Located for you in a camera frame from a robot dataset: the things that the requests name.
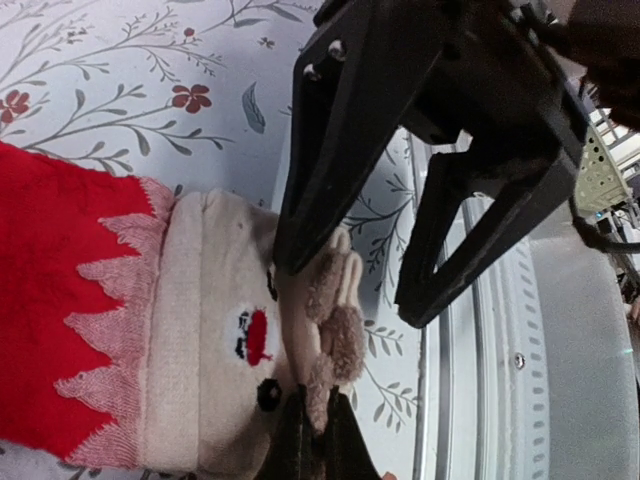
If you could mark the red and cream sock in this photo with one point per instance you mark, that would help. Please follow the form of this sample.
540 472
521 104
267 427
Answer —
141 329

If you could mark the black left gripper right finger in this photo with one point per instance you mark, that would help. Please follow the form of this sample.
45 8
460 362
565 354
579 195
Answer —
347 454

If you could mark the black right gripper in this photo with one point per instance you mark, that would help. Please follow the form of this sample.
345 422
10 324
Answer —
494 81

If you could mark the aluminium front rail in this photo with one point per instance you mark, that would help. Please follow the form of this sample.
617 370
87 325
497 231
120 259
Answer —
531 372

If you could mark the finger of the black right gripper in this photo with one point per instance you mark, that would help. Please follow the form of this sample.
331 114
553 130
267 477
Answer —
361 75
425 286

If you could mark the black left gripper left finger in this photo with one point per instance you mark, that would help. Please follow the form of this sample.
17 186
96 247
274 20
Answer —
294 453

